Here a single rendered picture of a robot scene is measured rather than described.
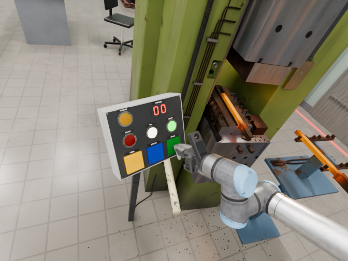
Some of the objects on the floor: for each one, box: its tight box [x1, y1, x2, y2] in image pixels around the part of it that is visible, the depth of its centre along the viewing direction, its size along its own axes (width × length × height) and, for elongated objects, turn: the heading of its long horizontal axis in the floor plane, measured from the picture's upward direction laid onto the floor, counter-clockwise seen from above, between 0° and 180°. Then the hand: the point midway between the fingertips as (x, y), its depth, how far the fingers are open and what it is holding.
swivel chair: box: [104, 0, 134, 55], centre depth 343 cm, size 66×66×103 cm
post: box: [128, 172, 141, 222], centre depth 120 cm, size 4×4×108 cm
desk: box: [14, 0, 71, 46], centre depth 345 cm, size 70×137×73 cm, turn 12°
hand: (176, 144), depth 86 cm, fingers closed
